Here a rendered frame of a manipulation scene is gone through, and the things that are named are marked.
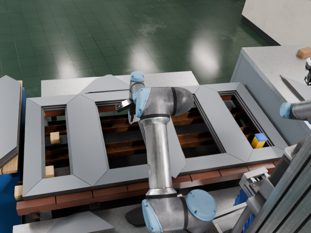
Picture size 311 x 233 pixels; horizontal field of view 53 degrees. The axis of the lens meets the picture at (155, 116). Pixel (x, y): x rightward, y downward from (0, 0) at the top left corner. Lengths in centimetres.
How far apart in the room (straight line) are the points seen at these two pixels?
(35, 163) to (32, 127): 28
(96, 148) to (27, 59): 247
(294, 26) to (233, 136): 301
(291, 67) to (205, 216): 161
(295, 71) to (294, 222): 162
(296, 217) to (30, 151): 136
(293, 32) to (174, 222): 400
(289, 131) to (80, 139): 130
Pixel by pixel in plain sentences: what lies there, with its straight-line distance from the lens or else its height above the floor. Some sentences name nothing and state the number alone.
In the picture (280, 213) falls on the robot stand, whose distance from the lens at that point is 105.
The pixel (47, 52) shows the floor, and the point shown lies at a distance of 422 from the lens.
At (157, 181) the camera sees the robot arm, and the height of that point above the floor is 130.
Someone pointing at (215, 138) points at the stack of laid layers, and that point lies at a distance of 201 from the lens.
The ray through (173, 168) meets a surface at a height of 86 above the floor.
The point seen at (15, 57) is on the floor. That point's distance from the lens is 418.
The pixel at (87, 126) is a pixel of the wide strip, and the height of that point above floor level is 86.
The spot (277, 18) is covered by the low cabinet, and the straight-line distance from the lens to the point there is 503.
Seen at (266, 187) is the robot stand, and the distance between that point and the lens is 120.
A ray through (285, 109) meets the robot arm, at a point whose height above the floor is 136.
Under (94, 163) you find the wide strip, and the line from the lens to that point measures 174.
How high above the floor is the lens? 223
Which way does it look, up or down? 43 degrees down
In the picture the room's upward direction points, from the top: 9 degrees clockwise
